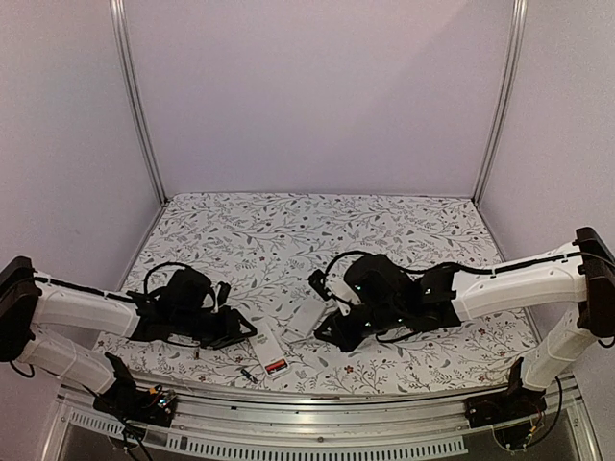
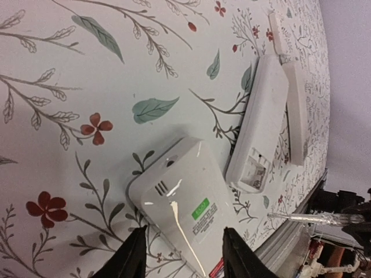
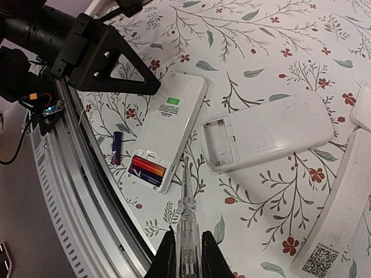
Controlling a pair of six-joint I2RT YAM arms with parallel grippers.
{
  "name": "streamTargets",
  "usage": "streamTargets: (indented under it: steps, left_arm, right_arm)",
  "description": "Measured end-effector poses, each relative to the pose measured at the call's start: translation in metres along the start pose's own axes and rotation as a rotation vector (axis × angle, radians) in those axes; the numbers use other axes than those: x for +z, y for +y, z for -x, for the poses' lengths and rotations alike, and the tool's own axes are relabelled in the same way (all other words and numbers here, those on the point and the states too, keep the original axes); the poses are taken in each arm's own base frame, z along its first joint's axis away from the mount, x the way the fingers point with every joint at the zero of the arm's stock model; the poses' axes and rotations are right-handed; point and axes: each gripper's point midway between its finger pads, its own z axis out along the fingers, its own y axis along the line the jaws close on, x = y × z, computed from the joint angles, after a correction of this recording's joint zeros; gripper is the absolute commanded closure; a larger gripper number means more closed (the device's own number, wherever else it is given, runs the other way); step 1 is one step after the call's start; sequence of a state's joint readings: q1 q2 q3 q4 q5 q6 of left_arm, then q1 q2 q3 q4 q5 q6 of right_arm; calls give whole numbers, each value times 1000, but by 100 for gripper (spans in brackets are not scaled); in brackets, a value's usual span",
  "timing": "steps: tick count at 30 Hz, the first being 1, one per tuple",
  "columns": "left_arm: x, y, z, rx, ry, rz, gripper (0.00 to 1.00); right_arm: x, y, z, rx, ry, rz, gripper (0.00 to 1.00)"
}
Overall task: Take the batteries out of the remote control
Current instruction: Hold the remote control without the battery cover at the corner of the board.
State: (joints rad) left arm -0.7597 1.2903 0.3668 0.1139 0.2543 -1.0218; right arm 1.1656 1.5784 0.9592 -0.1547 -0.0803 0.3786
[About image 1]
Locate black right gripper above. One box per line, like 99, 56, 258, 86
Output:
314, 302, 404, 353

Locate aluminium back left frame post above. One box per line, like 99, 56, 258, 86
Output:
109, 0, 168, 206

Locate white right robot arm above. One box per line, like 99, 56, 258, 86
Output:
307, 227, 614, 419

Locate white remote control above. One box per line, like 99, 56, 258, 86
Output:
281, 300, 326, 344

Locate aluminium back right frame post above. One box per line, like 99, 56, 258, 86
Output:
472, 0, 528, 208

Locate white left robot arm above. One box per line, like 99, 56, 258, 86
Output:
1, 255, 257, 417

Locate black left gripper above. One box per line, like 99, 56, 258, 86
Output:
173, 305, 258, 352

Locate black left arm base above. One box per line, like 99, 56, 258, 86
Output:
93, 352, 178, 427

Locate aluminium frame post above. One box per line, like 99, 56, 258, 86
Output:
109, 0, 168, 206
472, 0, 528, 208

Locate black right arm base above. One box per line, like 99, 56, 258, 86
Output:
463, 358, 547, 451

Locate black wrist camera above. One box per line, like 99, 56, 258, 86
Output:
215, 281, 231, 309
307, 269, 332, 302

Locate aluminium front rail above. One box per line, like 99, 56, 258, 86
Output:
41, 374, 606, 460

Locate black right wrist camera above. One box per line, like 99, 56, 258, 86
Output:
307, 269, 332, 302

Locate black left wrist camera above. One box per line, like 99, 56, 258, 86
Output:
215, 281, 231, 309

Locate white remote with logo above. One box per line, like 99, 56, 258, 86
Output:
250, 321, 290, 379

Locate red batteries in remote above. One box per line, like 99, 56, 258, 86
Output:
265, 360, 288, 376

